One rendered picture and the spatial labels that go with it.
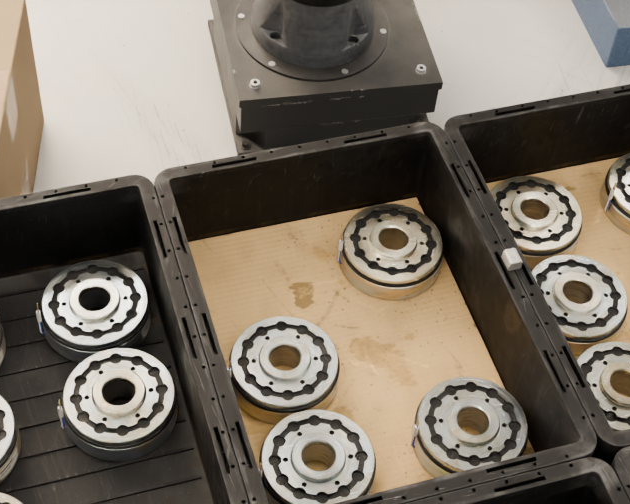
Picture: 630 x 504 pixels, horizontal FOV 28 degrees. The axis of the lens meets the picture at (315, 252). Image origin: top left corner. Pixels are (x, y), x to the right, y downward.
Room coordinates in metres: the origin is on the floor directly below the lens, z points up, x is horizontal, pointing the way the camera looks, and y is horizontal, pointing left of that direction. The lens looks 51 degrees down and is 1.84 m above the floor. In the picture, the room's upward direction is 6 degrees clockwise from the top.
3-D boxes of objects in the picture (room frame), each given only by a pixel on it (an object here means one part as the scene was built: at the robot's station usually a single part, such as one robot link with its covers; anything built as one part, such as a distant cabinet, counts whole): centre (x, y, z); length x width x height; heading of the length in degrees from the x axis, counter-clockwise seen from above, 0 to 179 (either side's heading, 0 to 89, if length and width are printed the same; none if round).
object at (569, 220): (0.86, -0.22, 0.86); 0.10 x 0.10 x 0.01
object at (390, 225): (0.80, -0.08, 0.86); 0.05 x 0.05 x 0.01
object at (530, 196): (0.86, -0.22, 0.86); 0.05 x 0.05 x 0.01
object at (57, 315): (0.69, 0.20, 0.86); 0.10 x 0.10 x 0.01
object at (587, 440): (0.67, -0.05, 0.92); 0.40 x 0.30 x 0.02; 21
